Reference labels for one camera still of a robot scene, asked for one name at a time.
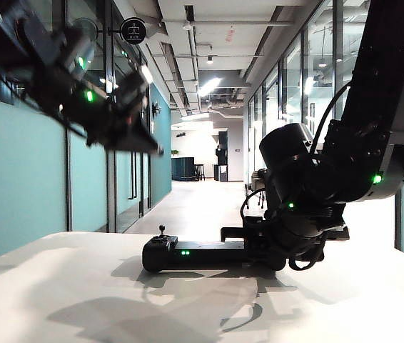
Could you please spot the dark bar stool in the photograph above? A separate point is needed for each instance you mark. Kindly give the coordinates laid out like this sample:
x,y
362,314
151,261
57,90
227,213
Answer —
x,y
200,165

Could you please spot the round black hanging sign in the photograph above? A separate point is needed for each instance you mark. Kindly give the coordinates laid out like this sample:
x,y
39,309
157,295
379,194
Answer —
x,y
133,31

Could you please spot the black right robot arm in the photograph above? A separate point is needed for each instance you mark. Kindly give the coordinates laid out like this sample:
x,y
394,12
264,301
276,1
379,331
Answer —
x,y
384,71

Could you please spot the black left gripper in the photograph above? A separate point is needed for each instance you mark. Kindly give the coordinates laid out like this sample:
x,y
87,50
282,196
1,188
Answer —
x,y
121,116

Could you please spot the round wall-mounted ornament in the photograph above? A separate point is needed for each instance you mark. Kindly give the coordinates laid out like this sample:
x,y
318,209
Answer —
x,y
156,109

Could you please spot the long linear ceiling lamp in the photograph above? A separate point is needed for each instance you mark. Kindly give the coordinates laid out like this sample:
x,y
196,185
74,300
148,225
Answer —
x,y
209,87

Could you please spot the black remote control with joysticks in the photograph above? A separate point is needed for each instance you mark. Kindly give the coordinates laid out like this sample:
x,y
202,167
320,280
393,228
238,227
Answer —
x,y
202,255

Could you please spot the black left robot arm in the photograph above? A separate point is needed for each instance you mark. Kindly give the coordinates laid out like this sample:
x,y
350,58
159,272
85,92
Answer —
x,y
9,43

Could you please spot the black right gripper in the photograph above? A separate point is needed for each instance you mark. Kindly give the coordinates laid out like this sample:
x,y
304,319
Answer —
x,y
259,239

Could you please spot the black ceiling spotlight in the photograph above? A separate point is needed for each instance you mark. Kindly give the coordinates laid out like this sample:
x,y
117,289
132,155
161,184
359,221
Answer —
x,y
210,60

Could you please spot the black quadruped robot dog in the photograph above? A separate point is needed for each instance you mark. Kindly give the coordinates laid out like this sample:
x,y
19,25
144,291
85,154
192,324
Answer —
x,y
247,189

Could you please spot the dark counter cabinet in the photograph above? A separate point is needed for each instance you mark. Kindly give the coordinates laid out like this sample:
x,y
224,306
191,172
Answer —
x,y
183,169

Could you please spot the small green potted plant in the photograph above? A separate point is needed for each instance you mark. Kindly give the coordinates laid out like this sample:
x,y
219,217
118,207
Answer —
x,y
175,153

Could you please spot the black ceiling track lights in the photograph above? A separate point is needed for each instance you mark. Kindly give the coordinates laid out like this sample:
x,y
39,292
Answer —
x,y
180,135

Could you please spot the tall black cabinet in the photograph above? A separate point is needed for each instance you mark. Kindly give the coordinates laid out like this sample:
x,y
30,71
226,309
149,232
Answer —
x,y
224,139

